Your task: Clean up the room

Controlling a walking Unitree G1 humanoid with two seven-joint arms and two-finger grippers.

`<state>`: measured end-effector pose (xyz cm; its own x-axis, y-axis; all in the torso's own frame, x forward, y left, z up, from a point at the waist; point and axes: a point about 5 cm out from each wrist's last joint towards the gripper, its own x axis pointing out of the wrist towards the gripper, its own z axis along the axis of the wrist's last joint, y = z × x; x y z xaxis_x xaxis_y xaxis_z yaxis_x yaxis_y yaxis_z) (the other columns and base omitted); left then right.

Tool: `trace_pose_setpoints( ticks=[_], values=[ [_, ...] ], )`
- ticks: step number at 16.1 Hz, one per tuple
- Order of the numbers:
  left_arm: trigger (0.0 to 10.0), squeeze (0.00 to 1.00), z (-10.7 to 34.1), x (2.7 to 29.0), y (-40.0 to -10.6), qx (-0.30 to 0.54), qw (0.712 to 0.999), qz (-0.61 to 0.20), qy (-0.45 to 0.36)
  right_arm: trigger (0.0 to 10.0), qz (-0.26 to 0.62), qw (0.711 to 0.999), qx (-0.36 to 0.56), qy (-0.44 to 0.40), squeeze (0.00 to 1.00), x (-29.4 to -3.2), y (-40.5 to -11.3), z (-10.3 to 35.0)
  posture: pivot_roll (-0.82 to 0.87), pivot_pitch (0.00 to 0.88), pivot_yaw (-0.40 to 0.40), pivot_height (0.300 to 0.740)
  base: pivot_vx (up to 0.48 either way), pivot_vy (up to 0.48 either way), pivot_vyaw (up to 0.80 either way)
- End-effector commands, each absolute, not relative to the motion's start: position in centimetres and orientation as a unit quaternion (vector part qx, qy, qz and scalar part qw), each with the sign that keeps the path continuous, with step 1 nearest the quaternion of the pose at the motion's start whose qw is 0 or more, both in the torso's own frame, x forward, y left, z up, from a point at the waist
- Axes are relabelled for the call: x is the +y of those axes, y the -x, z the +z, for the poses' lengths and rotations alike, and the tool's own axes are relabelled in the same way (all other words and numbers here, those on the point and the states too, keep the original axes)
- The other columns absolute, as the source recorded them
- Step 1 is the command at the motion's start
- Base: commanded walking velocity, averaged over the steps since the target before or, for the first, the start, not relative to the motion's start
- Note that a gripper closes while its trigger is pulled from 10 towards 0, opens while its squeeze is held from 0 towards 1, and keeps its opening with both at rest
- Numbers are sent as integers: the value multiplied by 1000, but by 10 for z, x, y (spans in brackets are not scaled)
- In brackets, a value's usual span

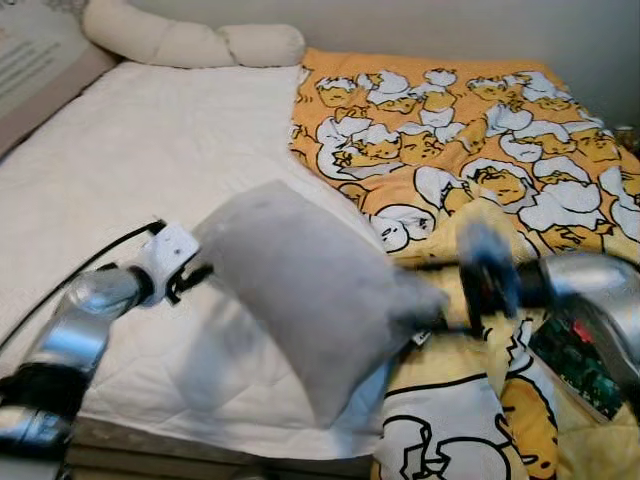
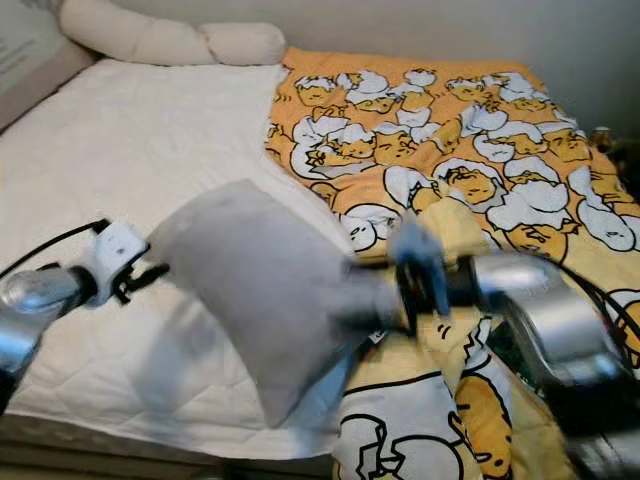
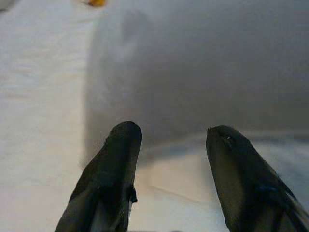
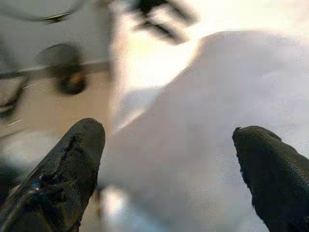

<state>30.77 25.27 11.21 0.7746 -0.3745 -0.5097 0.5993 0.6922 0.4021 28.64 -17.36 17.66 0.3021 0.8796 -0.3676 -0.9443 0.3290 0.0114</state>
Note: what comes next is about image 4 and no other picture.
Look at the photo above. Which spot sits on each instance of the grey pillow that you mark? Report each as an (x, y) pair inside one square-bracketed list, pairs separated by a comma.
[(205, 120)]

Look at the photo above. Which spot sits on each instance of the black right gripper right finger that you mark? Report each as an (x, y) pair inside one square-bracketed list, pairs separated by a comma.
[(277, 181)]

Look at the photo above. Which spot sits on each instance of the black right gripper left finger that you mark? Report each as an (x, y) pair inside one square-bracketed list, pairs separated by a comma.
[(60, 181)]

